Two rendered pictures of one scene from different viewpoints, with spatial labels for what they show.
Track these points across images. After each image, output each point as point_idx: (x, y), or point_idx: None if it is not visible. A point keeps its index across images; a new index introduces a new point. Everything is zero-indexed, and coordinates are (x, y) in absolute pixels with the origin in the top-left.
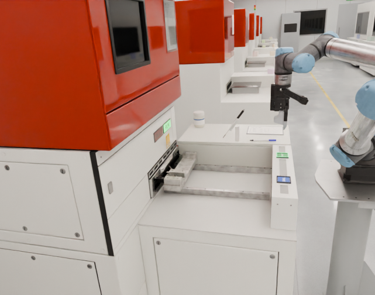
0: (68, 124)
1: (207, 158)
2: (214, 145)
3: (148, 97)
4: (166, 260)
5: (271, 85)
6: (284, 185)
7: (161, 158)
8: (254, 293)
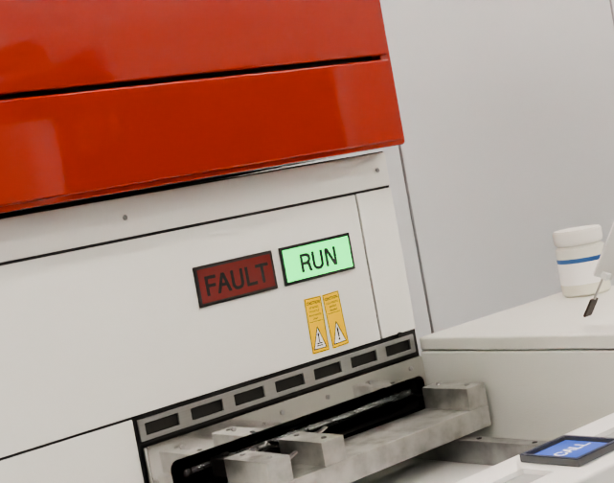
0: None
1: (531, 417)
2: (547, 351)
3: (86, 108)
4: None
5: None
6: (539, 471)
7: (261, 382)
8: None
